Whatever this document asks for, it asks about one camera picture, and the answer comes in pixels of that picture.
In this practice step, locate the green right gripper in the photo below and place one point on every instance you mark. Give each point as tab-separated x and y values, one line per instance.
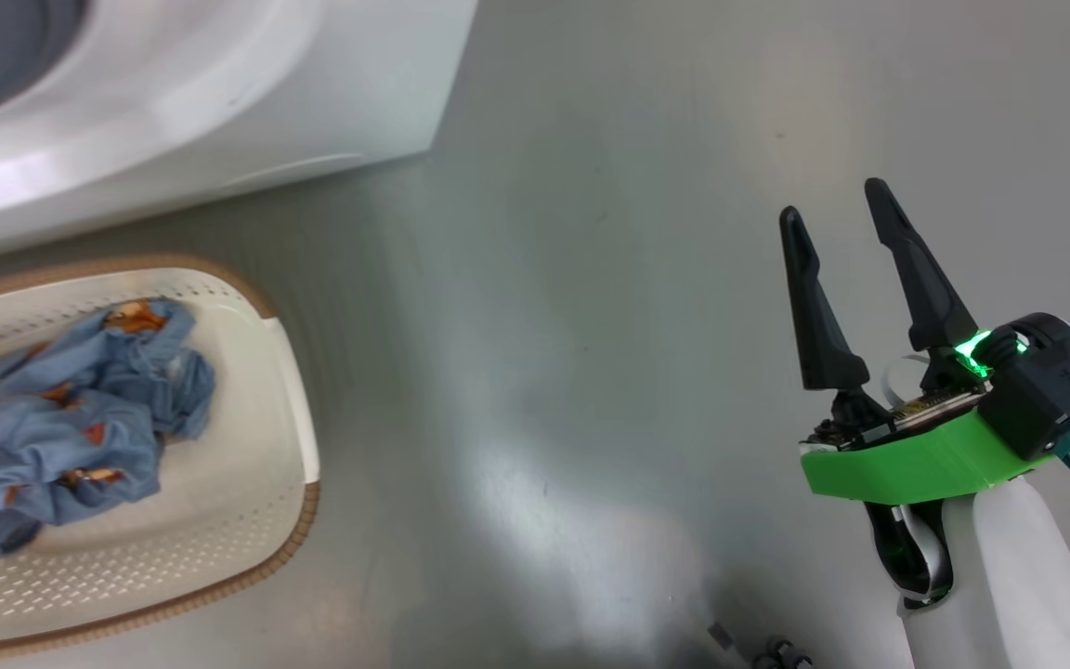
916	465

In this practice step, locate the blue patterned garment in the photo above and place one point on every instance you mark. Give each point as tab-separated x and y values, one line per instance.
80	418

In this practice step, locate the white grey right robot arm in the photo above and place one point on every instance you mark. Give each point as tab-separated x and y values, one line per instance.
1009	576

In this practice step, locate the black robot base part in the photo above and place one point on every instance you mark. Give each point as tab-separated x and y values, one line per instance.
781	653

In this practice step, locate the white front-load washing machine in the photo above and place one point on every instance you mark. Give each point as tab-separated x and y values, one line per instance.
312	93

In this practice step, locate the cream perforated laundry basket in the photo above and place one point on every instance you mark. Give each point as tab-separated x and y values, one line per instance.
238	520

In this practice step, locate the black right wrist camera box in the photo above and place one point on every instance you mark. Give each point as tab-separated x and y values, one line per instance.
1055	400

